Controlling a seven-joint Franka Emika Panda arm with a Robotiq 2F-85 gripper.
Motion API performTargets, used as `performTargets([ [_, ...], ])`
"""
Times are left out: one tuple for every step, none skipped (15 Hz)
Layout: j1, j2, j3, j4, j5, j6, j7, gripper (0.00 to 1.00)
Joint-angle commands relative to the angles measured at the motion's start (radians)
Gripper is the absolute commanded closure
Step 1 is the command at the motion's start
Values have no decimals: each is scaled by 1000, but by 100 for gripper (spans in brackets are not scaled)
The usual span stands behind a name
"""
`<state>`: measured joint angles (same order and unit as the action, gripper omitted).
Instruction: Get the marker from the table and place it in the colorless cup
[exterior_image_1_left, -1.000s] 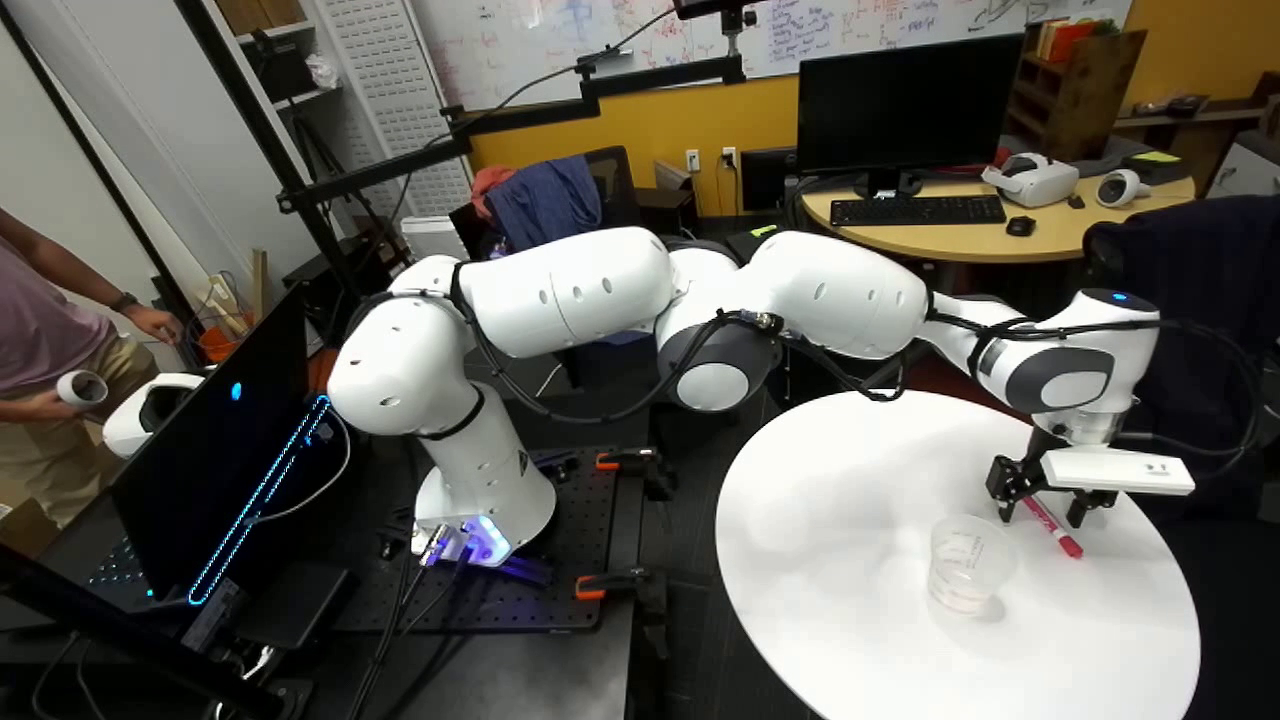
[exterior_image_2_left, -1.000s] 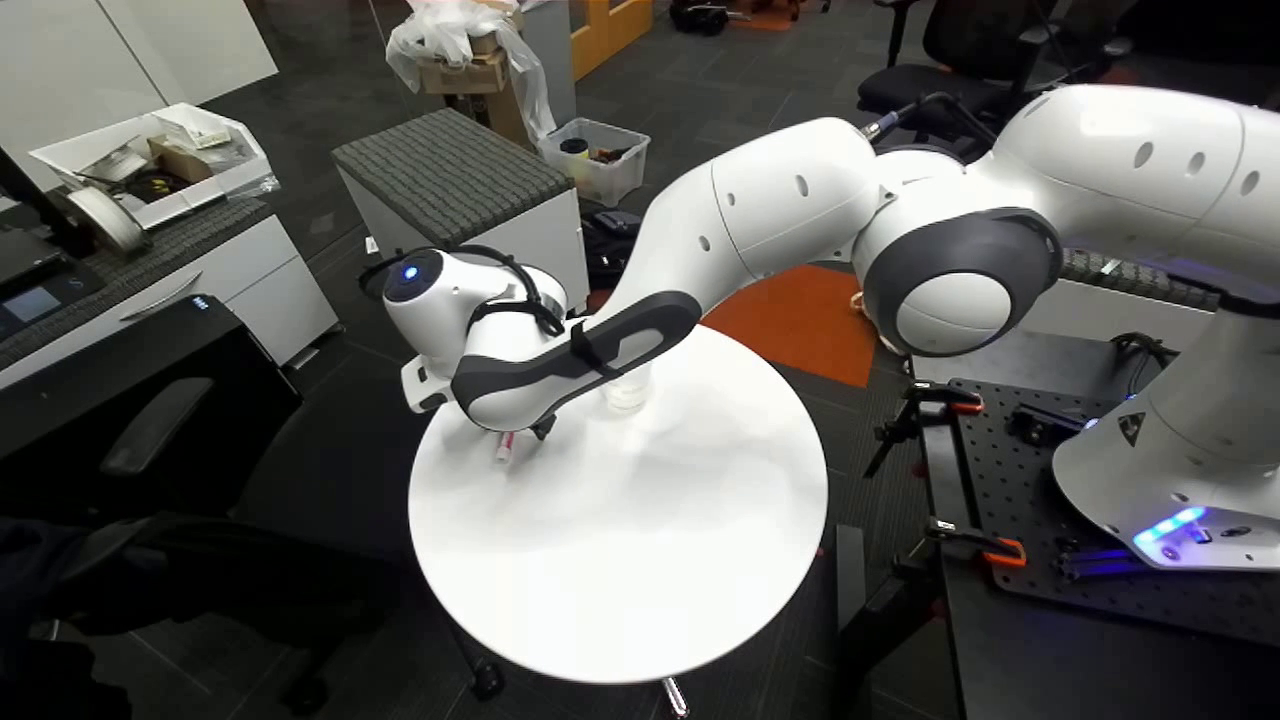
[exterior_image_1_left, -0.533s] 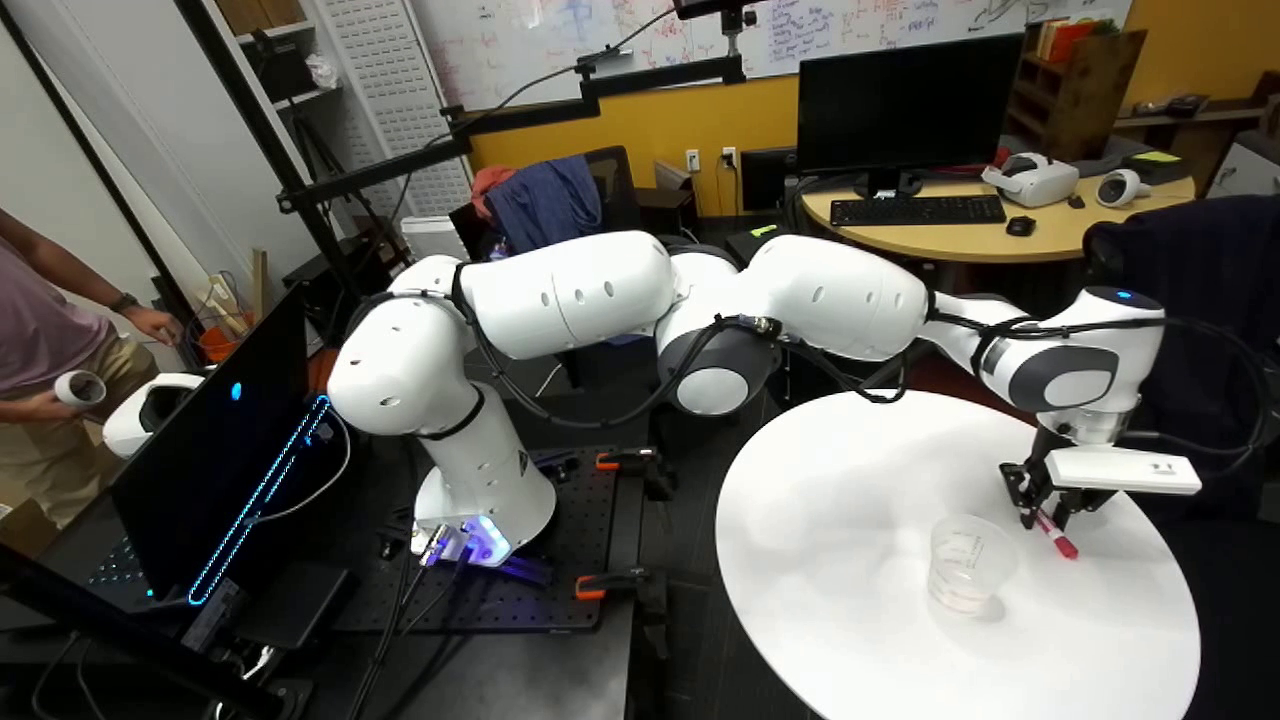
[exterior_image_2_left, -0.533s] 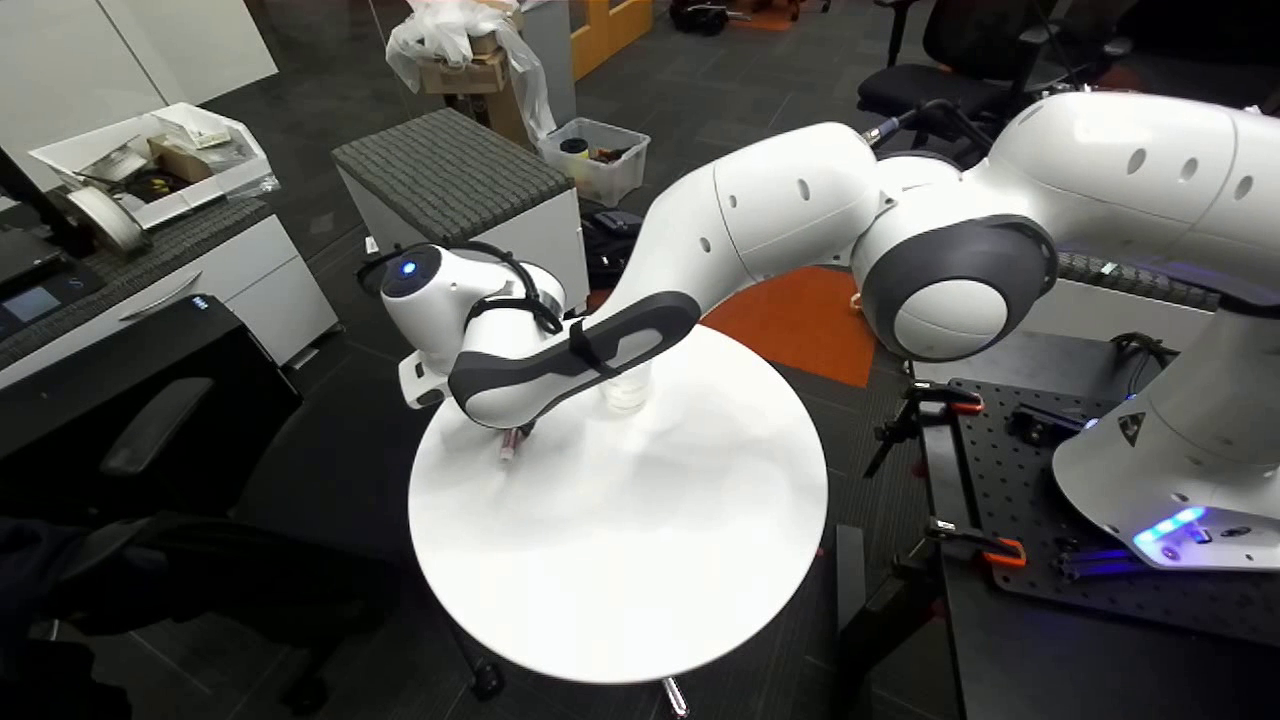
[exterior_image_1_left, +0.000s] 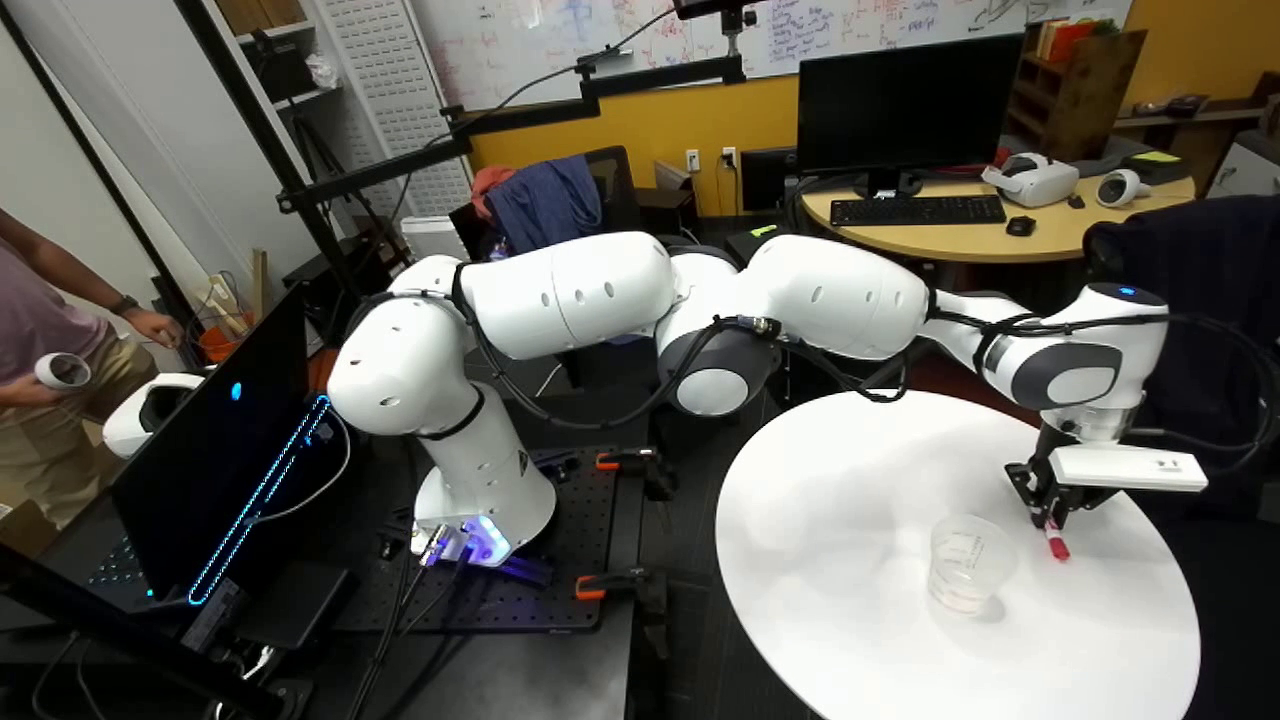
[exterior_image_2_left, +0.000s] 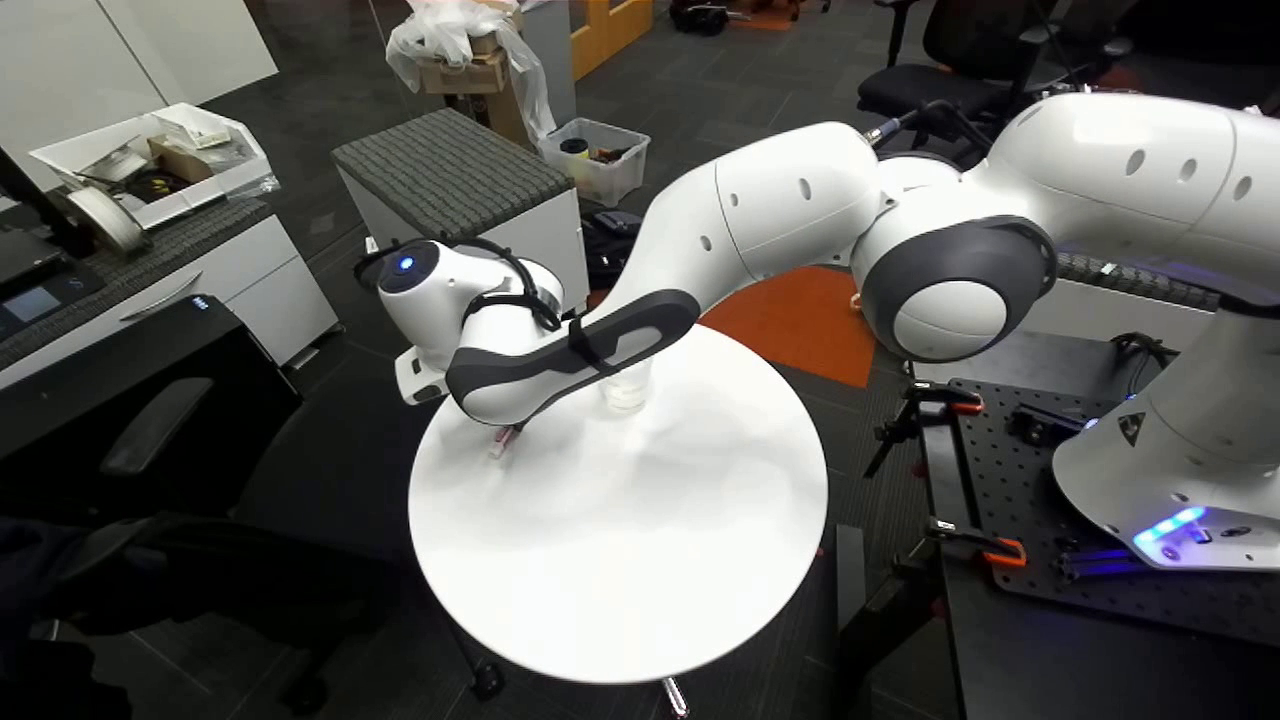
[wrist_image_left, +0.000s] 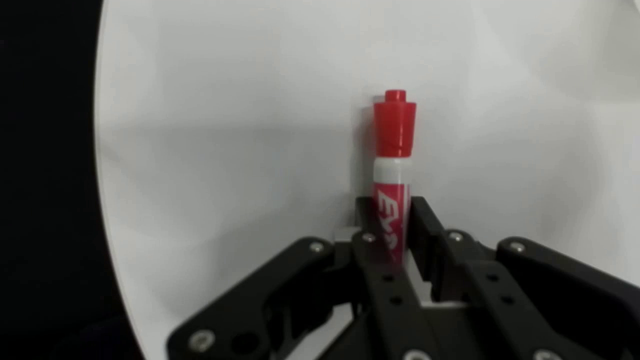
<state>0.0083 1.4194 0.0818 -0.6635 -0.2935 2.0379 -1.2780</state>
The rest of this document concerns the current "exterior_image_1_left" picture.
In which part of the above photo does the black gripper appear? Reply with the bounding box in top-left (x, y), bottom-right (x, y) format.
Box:
top-left (1000, 447), bottom-right (1107, 539)

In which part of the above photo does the white handheld controller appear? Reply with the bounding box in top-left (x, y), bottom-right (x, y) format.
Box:
top-left (34, 349), bottom-right (96, 396)

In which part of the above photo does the person bare forearm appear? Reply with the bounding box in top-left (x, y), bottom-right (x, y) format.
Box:
top-left (0, 203), bottom-right (149, 324)

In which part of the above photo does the clear plastic cup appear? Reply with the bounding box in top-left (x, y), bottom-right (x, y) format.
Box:
top-left (927, 511), bottom-right (1019, 624)

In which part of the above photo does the person hand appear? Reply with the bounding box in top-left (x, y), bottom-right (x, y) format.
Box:
top-left (6, 369), bottom-right (99, 411)
top-left (129, 306), bottom-right (183, 354)

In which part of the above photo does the round wooden desk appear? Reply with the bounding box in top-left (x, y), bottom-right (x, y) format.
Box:
top-left (798, 171), bottom-right (1202, 270)

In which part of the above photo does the black office chair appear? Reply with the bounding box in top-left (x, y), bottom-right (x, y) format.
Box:
top-left (1075, 195), bottom-right (1280, 522)

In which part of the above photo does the black keyboard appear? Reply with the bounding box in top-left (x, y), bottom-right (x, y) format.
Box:
top-left (827, 195), bottom-right (1013, 226)

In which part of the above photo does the white VR headset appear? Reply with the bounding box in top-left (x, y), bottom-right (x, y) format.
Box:
top-left (99, 369), bottom-right (208, 464)
top-left (981, 149), bottom-right (1083, 213)

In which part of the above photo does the white VR controller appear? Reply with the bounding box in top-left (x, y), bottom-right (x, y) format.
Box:
top-left (1092, 164), bottom-right (1152, 213)

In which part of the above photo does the grey box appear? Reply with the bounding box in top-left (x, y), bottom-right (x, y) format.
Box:
top-left (1205, 132), bottom-right (1280, 203)

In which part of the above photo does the brown wooden shelf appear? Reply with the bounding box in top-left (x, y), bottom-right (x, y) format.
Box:
top-left (1009, 17), bottom-right (1152, 164)

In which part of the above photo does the black computer monitor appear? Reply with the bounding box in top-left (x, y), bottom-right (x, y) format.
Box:
top-left (798, 33), bottom-right (1031, 193)

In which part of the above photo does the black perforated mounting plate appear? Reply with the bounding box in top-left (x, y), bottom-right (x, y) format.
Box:
top-left (264, 435), bottom-right (644, 636)

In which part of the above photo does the whiteboard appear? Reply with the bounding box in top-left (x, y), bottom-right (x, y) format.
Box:
top-left (412, 0), bottom-right (1137, 113)

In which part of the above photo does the black boom bar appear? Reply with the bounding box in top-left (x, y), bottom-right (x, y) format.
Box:
top-left (278, 50), bottom-right (753, 217)

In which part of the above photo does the white perforated panel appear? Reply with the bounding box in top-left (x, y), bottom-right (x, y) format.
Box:
top-left (313, 0), bottom-right (471, 223)

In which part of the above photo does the black computer case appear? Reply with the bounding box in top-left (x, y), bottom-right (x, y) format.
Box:
top-left (53, 301), bottom-right (354, 630)

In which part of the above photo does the black metal bar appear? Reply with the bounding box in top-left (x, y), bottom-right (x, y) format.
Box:
top-left (0, 539), bottom-right (290, 703)

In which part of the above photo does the person in pink shirt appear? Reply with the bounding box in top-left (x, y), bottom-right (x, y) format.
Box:
top-left (0, 242), bottom-right (157, 522)

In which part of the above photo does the orange handled black clamp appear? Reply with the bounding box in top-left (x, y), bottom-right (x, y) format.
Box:
top-left (572, 564), bottom-right (654, 605)
top-left (592, 442), bottom-right (668, 480)

